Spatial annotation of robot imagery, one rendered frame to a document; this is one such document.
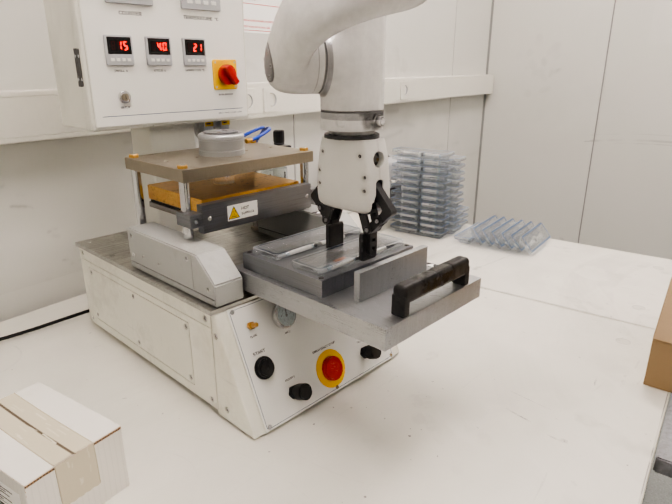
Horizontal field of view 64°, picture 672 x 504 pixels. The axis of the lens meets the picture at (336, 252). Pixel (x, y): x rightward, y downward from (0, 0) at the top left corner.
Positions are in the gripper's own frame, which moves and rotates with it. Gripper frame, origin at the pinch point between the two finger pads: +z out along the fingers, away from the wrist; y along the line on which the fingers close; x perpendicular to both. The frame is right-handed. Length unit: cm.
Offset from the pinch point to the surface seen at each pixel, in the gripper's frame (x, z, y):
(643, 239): -242, 59, 17
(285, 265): 9.3, 2.0, 3.7
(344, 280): 5.6, 3.2, -3.9
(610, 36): -238, -38, 46
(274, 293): 10.9, 5.8, 4.4
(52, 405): 37.0, 17.6, 18.5
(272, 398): 12.1, 22.2, 4.3
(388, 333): 10.3, 5.3, -15.2
